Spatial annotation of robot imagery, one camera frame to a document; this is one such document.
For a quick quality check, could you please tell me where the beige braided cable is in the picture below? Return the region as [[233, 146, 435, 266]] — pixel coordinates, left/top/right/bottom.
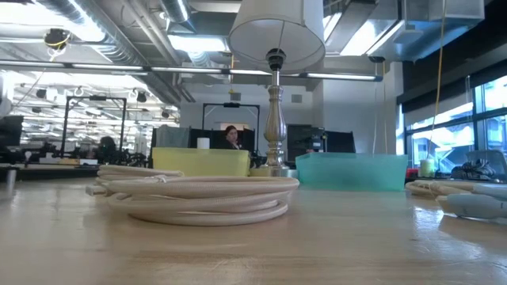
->
[[85, 175, 300, 227], [404, 180, 478, 198], [96, 164, 185, 184]]

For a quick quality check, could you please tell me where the person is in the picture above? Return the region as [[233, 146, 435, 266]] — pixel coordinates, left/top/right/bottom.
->
[[216, 124, 244, 150], [96, 135, 119, 164]]

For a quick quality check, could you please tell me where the table lamp with white shade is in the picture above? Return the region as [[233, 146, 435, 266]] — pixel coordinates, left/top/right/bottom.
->
[[227, 0, 326, 178]]

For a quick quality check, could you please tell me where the yellow translucent plastic bin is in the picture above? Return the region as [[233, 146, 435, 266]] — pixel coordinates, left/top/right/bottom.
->
[[152, 146, 252, 177]]

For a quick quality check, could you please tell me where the grey hanging cloth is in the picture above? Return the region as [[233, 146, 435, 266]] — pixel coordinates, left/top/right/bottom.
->
[[154, 124, 191, 149]]

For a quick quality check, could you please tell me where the long ceiling light strip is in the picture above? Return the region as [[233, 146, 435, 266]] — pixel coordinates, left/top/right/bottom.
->
[[0, 59, 383, 82]]

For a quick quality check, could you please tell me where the teal translucent plastic bin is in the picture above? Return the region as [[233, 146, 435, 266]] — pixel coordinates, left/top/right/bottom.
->
[[295, 152, 410, 192]]

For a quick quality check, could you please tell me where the pale yellow cup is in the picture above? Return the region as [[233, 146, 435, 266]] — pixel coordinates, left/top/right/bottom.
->
[[419, 158, 436, 178]]

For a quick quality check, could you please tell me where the black bundle of items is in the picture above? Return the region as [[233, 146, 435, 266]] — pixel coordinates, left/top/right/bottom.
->
[[450, 158, 497, 181]]

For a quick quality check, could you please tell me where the black metal frame stand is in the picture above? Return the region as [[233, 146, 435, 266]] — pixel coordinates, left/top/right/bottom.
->
[[201, 102, 261, 154], [60, 95, 128, 158]]

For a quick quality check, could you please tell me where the yellow hanging cord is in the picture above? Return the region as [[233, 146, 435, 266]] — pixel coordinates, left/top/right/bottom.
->
[[425, 0, 448, 159]]

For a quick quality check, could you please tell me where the black ceiling-mounted camera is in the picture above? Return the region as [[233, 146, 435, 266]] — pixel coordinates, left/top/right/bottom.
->
[[43, 28, 73, 51]]

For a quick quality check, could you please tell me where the light grey cable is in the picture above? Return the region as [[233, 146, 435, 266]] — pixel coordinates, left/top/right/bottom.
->
[[435, 192, 507, 220], [471, 182, 507, 200]]

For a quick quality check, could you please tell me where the short metal post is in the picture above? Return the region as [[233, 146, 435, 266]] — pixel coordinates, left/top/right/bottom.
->
[[5, 165, 18, 194]]

